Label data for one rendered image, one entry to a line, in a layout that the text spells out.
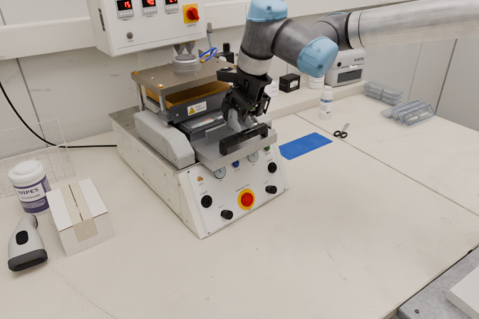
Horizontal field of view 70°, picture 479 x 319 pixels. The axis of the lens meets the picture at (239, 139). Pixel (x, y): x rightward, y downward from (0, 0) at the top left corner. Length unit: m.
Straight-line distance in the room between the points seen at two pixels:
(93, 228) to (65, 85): 0.68
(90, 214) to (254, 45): 0.58
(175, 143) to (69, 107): 0.71
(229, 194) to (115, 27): 0.56
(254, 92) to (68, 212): 0.56
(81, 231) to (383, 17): 0.83
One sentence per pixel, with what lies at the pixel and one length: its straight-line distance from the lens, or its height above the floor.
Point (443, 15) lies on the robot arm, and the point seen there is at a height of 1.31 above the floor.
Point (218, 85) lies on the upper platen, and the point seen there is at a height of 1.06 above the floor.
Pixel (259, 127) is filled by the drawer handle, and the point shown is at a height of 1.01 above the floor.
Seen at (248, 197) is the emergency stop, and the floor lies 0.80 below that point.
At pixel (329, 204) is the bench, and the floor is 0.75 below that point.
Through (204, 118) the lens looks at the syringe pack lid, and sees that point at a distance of 0.96.
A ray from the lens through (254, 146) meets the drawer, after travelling 0.90.
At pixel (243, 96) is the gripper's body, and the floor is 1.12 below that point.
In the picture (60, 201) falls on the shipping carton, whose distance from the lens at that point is 1.04.
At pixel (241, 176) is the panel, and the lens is 0.98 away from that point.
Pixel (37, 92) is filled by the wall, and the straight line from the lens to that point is 1.47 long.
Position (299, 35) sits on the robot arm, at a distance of 0.67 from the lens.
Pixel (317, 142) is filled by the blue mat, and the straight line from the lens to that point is 1.36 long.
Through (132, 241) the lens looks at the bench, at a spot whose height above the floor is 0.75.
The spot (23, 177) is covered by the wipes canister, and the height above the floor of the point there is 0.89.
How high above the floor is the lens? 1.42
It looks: 30 degrees down
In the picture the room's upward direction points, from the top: 1 degrees counter-clockwise
